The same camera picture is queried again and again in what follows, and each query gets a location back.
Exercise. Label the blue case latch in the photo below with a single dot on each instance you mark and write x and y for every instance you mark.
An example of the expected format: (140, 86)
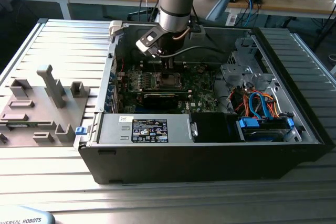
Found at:
(81, 131)

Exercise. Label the beige case latch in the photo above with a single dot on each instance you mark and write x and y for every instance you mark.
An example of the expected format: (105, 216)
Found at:
(115, 27)

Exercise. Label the green motherboard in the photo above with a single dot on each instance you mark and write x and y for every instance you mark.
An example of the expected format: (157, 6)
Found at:
(199, 90)

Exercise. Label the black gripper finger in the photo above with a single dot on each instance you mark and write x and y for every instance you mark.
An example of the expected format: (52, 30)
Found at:
(168, 65)

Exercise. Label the pale grey slanted panel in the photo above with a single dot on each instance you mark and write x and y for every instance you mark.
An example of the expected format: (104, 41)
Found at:
(220, 5)

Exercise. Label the grey parts rack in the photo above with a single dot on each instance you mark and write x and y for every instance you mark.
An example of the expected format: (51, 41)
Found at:
(65, 119)

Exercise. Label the pale blue teach pendant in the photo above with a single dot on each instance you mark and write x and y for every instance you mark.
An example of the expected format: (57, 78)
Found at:
(26, 217)

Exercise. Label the CPU socket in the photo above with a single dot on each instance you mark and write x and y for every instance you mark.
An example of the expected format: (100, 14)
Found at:
(168, 86)

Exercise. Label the hard disk in blue carrier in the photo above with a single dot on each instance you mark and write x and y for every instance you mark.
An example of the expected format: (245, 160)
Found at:
(248, 123)

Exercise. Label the grey metal disk bay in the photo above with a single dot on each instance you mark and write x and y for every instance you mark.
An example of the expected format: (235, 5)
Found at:
(236, 73)

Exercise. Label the white motherboard sticker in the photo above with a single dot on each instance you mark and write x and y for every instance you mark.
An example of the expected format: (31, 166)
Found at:
(193, 104)

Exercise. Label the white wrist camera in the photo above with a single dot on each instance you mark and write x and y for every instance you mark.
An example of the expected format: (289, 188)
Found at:
(143, 43)

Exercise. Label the black graphics card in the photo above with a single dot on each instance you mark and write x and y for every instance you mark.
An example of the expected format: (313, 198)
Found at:
(160, 100)

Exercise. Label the silver coin battery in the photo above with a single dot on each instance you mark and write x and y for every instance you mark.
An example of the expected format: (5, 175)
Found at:
(200, 69)

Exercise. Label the grey power supply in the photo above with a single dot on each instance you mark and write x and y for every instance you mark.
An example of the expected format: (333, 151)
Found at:
(115, 129)

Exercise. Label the black open PC case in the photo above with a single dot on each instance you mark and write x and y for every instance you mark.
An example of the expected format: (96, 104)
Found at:
(183, 163)

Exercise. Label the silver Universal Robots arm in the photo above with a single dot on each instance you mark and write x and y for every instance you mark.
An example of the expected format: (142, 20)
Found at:
(176, 3)

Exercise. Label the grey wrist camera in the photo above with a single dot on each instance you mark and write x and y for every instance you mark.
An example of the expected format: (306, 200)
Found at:
(197, 35)

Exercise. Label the green RAM stick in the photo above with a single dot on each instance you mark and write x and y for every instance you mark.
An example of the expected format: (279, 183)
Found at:
(17, 125)

